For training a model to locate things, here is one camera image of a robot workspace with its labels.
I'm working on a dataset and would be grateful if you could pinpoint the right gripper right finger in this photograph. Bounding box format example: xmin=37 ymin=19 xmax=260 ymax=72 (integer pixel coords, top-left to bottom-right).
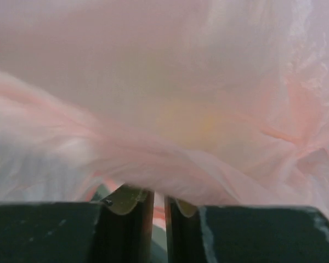
xmin=165 ymin=198 xmax=329 ymax=262

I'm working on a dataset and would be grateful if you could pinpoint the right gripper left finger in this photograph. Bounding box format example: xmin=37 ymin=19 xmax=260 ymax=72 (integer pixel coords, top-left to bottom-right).
xmin=0 ymin=186 xmax=154 ymax=263

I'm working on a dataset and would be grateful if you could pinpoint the yellow mango from bag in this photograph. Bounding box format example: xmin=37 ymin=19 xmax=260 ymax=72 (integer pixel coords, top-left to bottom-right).
xmin=154 ymin=99 xmax=226 ymax=151

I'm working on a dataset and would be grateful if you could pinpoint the pink plastic bag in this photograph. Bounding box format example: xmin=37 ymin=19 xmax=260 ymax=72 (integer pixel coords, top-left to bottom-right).
xmin=0 ymin=1 xmax=329 ymax=218

